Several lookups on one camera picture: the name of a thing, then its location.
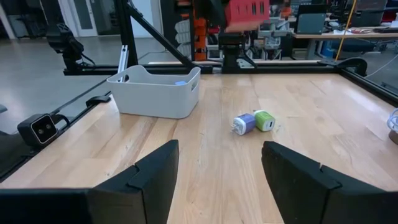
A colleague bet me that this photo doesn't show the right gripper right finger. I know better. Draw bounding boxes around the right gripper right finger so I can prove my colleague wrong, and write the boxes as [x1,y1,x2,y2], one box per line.
[261,140,398,224]

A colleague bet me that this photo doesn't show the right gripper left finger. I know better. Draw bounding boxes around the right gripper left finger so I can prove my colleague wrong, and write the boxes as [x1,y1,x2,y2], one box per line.
[86,139,180,224]

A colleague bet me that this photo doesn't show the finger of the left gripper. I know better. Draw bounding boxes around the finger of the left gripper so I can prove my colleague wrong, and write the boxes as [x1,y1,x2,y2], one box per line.
[206,0,228,27]

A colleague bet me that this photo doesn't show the square red charger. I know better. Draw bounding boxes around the square red charger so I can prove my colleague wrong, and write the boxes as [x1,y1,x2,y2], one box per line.
[224,0,271,34]

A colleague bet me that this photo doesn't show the green and white charger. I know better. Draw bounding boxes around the green and white charger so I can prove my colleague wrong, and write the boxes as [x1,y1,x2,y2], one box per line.
[253,109,276,133]

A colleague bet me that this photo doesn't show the orange storage rack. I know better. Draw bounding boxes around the orange storage rack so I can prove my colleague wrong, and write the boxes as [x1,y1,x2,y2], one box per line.
[192,0,208,62]

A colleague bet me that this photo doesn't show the white stacked parts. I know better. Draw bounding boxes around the white stacked parts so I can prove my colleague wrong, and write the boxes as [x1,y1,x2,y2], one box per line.
[174,19,192,58]

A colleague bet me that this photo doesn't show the grey plastic bin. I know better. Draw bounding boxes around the grey plastic bin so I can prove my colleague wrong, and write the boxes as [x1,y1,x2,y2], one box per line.
[106,64,201,119]

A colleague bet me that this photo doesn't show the dark grey laptop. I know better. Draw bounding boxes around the dark grey laptop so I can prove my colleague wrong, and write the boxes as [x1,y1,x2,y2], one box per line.
[294,3,328,35]

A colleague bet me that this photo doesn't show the silver aluminium bar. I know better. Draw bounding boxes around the silver aluminium bar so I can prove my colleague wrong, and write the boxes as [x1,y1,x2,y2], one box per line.
[117,45,129,83]

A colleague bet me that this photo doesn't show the wooden desk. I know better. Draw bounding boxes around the wooden desk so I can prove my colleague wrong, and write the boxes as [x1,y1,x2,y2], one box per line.
[292,29,398,60]

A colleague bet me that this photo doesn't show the black aluminium table frame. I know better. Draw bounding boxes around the black aluminium table frame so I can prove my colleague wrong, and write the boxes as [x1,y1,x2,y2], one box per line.
[0,0,398,183]

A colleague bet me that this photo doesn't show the black frame bracket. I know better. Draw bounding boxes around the black frame bracket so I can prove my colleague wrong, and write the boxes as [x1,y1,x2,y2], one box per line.
[85,95,112,108]

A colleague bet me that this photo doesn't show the white coiled cable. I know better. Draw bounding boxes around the white coiled cable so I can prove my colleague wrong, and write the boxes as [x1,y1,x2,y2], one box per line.
[386,108,398,133]

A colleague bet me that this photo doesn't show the black depth camera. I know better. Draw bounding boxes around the black depth camera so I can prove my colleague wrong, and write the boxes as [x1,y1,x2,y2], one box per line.
[17,113,60,147]

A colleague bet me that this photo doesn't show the yellow hanging cable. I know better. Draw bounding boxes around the yellow hanging cable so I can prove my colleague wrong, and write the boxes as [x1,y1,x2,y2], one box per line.
[335,0,357,62]

